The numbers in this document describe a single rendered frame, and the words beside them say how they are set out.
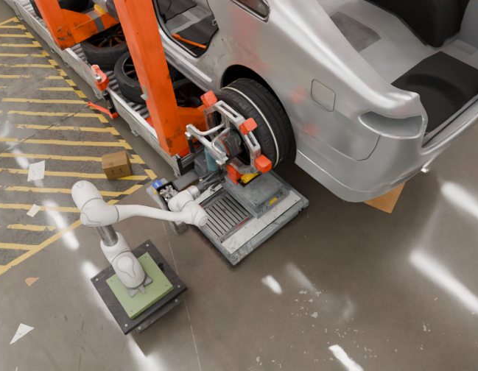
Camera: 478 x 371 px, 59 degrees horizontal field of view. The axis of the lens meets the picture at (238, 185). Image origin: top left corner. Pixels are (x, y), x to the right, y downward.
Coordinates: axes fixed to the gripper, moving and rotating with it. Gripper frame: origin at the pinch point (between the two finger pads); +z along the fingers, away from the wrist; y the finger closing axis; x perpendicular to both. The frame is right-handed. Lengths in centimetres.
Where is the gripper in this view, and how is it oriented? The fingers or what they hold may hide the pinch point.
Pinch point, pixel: (221, 173)
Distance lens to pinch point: 281.0
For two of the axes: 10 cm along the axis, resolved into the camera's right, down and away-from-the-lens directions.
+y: 6.5, 5.9, -4.8
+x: -0.6, -5.9, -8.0
